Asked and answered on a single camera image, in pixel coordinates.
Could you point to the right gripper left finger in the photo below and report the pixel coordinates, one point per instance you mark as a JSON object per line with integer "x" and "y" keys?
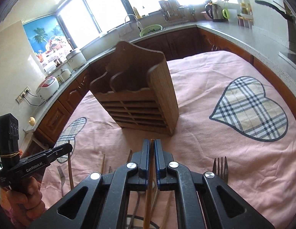
{"x": 132, "y": 176}

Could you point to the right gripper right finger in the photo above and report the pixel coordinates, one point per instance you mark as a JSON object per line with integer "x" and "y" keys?
{"x": 189, "y": 188}

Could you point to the wooden chopstick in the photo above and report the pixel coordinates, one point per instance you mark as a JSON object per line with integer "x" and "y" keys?
{"x": 148, "y": 201}

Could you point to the left hand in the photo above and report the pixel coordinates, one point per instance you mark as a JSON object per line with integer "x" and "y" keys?
{"x": 26, "y": 207}

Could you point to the silver fork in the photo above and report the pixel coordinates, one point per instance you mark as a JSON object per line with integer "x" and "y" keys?
{"x": 62, "y": 179}
{"x": 220, "y": 168}

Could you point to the brown chopstick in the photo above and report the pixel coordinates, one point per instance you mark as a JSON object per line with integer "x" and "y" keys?
{"x": 70, "y": 172}

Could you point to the pink tablecloth with hearts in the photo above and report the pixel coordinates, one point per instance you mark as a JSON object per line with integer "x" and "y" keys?
{"x": 263, "y": 173}

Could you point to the wooden utensil holder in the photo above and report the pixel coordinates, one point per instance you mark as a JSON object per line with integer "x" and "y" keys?
{"x": 137, "y": 90}

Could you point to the white red rice cooker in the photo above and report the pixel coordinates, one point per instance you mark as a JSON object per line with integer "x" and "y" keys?
{"x": 47, "y": 88}

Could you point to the small white pot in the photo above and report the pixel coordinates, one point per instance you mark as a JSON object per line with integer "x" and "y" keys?
{"x": 65, "y": 75}

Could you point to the white slow cooker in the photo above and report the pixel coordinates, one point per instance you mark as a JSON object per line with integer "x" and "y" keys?
{"x": 76, "y": 59}

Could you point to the tropical fruit poster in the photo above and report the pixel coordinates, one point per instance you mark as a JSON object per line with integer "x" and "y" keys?
{"x": 47, "y": 40}

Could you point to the green colander basket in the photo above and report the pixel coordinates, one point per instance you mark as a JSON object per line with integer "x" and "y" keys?
{"x": 150, "y": 29}

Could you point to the sink faucet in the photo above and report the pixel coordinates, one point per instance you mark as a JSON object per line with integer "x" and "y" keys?
{"x": 133, "y": 17}

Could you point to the dish drying rack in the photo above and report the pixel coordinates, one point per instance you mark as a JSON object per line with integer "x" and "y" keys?
{"x": 172, "y": 11}

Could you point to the electric kettle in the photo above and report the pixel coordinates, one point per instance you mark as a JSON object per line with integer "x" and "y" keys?
{"x": 214, "y": 12}

